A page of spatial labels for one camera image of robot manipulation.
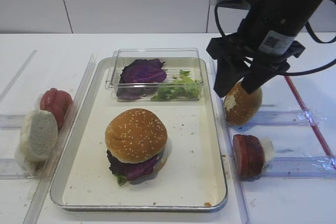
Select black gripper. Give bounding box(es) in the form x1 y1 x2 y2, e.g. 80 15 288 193
206 18 305 98

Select sesame bun top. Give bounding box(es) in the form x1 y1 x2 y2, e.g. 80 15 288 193
105 108 167 164

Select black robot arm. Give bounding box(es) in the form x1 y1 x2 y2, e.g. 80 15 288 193
206 0 323 97

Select green lettuce in container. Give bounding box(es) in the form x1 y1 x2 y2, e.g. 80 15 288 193
151 69 202 101

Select white cheese slice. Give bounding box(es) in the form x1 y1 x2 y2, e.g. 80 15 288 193
260 138 275 168

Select green lettuce under cabbage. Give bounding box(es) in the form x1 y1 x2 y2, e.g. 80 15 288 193
117 175 129 186

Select red tomato slices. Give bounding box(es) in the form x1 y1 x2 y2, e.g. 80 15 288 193
39 88 72 129

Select bun bottom half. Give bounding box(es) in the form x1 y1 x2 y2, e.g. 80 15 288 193
224 82 263 126

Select clear holder upper right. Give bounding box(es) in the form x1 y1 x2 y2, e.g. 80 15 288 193
246 110 320 126

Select clear holder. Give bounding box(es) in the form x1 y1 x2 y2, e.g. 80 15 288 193
0 114 25 130
1 158 43 180
246 110 320 126
261 156 335 178

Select clear plastic container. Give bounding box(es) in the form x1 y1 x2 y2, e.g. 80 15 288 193
105 48 204 102

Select clear holder lower right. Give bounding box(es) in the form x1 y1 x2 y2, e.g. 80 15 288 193
261 156 335 178

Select purple cabbage leaf in container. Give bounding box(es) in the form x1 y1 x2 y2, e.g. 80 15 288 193
117 59 166 100

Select cream metal tray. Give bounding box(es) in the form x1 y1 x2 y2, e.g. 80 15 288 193
50 58 227 212

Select purple cabbage leaf on tray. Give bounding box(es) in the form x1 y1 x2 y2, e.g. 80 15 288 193
107 150 160 180

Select clear holder upper left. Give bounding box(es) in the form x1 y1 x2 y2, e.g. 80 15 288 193
0 114 25 130

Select clear holder lower left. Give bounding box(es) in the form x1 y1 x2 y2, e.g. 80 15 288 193
1 158 43 180

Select black cable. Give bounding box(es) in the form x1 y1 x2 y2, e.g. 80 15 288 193
214 0 336 77

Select clear rail right of tray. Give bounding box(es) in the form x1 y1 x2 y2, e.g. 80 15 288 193
207 58 250 223

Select clear rail of tray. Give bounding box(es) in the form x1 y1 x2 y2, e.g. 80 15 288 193
23 53 97 224
207 58 250 223

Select clear rail far left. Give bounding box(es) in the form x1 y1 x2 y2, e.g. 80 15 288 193
0 49 38 101

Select clear rail left of tray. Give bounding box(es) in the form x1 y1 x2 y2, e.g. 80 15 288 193
23 53 97 224

